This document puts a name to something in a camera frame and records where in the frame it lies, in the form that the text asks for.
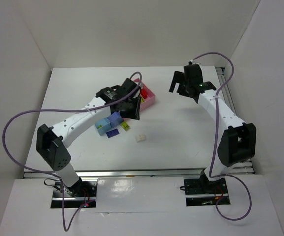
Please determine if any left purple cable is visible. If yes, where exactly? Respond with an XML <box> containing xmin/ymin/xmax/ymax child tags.
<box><xmin>2</xmin><ymin>71</ymin><xmax>142</xmax><ymax>232</ymax></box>

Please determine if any green lego near blue box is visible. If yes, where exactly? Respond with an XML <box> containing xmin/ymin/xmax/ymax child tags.
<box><xmin>120</xmin><ymin>121</ymin><xmax>130</xmax><ymax>131</ymax></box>

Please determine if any aluminium rail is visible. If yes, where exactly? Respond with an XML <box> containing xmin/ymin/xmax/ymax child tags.
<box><xmin>215</xmin><ymin>66</ymin><xmax>253</xmax><ymax>170</ymax></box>
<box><xmin>23</xmin><ymin>165</ymin><xmax>255</xmax><ymax>178</ymax></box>

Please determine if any large pink container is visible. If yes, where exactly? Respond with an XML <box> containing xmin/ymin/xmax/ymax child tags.
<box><xmin>140</xmin><ymin>83</ymin><xmax>156</xmax><ymax>111</ymax></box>

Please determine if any white lego brick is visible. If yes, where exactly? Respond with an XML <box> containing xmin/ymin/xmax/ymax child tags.
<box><xmin>135</xmin><ymin>134</ymin><xmax>146</xmax><ymax>143</ymax></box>

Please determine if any right side aluminium rail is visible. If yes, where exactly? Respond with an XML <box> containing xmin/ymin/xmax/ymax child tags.
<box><xmin>215</xmin><ymin>66</ymin><xmax>253</xmax><ymax>170</ymax></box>

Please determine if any red lego with side studs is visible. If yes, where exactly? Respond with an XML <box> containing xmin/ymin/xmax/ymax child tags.
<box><xmin>141</xmin><ymin>89</ymin><xmax>148</xmax><ymax>99</ymax></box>

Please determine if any front aluminium rail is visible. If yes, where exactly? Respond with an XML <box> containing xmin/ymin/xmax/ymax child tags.
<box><xmin>23</xmin><ymin>165</ymin><xmax>255</xmax><ymax>178</ymax></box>

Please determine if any light blue container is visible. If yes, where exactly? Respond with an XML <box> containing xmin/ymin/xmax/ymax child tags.
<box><xmin>95</xmin><ymin>118</ymin><xmax>111</xmax><ymax>136</ymax></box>

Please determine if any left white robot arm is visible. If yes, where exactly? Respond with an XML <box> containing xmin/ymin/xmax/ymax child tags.
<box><xmin>36</xmin><ymin>78</ymin><xmax>141</xmax><ymax>195</ymax></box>

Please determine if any purple 2x4 lego brick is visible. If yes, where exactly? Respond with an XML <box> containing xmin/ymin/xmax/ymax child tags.
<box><xmin>106</xmin><ymin>129</ymin><xmax>119</xmax><ymax>138</ymax></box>

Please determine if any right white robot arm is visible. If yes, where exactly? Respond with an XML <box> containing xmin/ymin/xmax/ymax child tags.
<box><xmin>169</xmin><ymin>64</ymin><xmax>256</xmax><ymax>185</ymax></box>

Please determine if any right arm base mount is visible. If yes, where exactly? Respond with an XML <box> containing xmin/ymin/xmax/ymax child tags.
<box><xmin>179</xmin><ymin>171</ymin><xmax>230</xmax><ymax>207</ymax></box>

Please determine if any dark blue container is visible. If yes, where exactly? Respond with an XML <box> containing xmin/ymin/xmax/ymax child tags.
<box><xmin>107</xmin><ymin>112</ymin><xmax>123</xmax><ymax>128</ymax></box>

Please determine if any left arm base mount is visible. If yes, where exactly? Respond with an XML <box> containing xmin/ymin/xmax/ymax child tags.
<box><xmin>43</xmin><ymin>178</ymin><xmax>98</xmax><ymax>209</ymax></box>

